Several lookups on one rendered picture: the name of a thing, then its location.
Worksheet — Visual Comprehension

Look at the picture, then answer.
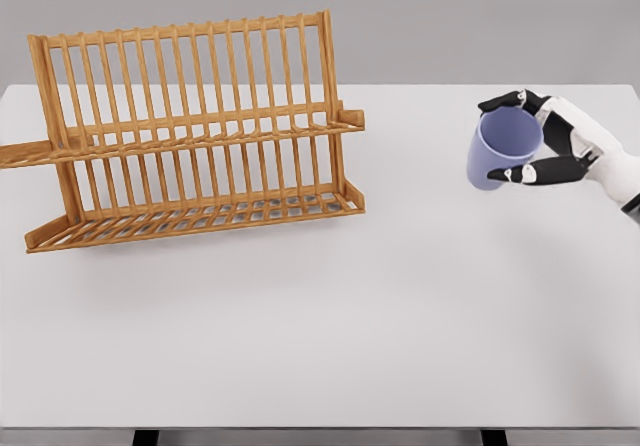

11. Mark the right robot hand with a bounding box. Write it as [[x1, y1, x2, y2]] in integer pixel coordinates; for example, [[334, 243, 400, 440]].
[[477, 88, 627, 188]]

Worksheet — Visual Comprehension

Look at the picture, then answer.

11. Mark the lavender blue plastic cup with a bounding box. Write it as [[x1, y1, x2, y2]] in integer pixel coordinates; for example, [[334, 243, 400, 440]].
[[466, 107, 545, 193]]

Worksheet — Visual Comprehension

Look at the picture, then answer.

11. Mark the wooden dish rack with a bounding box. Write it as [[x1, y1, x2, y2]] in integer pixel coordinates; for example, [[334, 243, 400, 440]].
[[0, 9, 366, 255]]

